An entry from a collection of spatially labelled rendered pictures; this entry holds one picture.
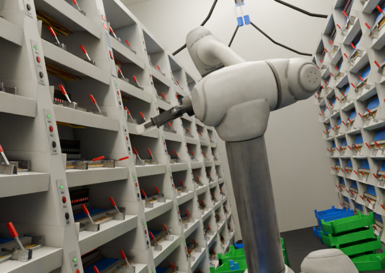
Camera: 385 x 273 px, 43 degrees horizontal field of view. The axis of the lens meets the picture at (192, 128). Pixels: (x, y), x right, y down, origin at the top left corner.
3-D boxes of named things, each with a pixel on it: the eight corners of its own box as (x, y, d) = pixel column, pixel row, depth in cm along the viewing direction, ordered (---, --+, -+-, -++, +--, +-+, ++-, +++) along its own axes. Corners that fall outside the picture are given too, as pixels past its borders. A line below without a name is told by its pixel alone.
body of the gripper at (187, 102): (191, 96, 186) (169, 106, 187) (188, 92, 177) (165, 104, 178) (200, 113, 185) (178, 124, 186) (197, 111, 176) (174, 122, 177)
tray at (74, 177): (128, 178, 194) (129, 154, 195) (63, 188, 134) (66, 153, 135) (79, 175, 197) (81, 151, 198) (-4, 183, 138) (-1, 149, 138)
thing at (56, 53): (109, 85, 198) (112, 51, 198) (39, 53, 138) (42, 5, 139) (62, 82, 201) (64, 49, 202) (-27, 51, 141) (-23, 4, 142)
